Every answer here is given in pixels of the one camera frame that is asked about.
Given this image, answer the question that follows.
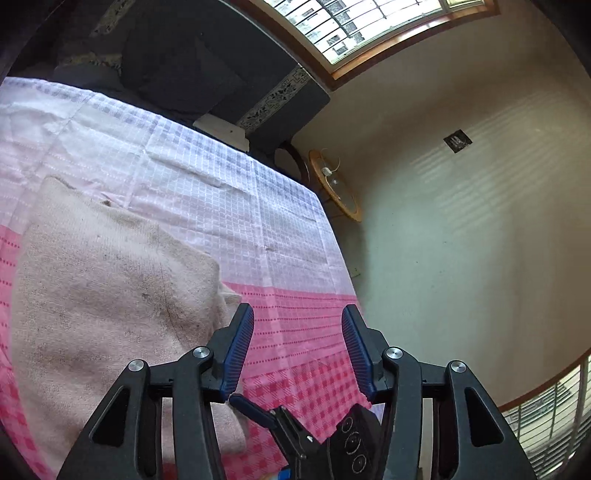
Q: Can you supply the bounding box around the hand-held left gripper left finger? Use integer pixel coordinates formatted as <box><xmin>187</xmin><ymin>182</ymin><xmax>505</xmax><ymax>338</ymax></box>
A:
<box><xmin>56</xmin><ymin>303</ymin><xmax>255</xmax><ymax>480</ymax></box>

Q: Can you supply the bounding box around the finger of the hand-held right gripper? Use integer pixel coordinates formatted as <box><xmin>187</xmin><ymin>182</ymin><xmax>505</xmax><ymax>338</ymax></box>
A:
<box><xmin>229</xmin><ymin>394</ymin><xmax>326</xmax><ymax>464</ymax></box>

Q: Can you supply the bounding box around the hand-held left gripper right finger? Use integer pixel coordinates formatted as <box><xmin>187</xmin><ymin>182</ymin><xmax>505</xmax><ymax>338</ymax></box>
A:
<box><xmin>341</xmin><ymin>304</ymin><xmax>539</xmax><ymax>480</ymax></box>

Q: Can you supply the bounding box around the beige knit sweater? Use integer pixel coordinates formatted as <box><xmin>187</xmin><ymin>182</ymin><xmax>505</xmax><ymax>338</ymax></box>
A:
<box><xmin>9</xmin><ymin>175</ymin><xmax>248</xmax><ymax>468</ymax></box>

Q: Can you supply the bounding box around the round wooden side table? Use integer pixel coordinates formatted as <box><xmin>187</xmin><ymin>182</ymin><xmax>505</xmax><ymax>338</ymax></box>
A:
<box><xmin>308</xmin><ymin>148</ymin><xmax>363</xmax><ymax>223</ymax></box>

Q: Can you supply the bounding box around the pink checked blanket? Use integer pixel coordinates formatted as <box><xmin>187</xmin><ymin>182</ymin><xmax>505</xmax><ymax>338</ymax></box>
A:
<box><xmin>0</xmin><ymin>76</ymin><xmax>376</xmax><ymax>480</ymax></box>

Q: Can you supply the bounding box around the small barred window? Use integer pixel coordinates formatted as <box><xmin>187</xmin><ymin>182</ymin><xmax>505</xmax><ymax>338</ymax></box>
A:
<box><xmin>501</xmin><ymin>348</ymin><xmax>591</xmax><ymax>480</ymax></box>

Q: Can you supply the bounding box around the dark sofa with patterned trim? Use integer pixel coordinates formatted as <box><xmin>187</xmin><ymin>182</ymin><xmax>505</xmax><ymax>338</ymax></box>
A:
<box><xmin>53</xmin><ymin>0</ymin><xmax>331</xmax><ymax>154</ymax></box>

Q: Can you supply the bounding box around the dark square cushion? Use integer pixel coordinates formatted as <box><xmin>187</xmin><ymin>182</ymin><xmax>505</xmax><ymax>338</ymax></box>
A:
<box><xmin>122</xmin><ymin>14</ymin><xmax>247</xmax><ymax>117</ymax></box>

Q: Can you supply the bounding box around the large barred window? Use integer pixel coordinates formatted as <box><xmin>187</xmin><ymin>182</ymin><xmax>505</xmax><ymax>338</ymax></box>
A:
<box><xmin>249</xmin><ymin>0</ymin><xmax>502</xmax><ymax>90</ymax></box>

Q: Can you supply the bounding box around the white charger with cable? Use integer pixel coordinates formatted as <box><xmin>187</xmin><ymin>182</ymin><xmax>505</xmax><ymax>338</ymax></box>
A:
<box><xmin>322</xmin><ymin>148</ymin><xmax>342</xmax><ymax>177</ymax></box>

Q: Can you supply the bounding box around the dark wall socket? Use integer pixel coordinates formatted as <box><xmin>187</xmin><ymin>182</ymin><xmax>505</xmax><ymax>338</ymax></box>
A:
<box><xmin>443</xmin><ymin>131</ymin><xmax>473</xmax><ymax>153</ymax></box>

